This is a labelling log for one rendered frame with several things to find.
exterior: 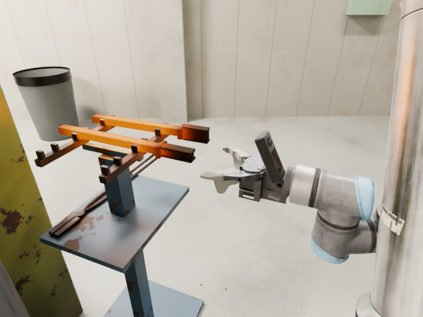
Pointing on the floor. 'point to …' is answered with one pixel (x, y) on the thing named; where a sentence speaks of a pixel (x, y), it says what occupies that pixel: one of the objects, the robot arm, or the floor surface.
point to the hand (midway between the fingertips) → (211, 158)
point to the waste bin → (48, 99)
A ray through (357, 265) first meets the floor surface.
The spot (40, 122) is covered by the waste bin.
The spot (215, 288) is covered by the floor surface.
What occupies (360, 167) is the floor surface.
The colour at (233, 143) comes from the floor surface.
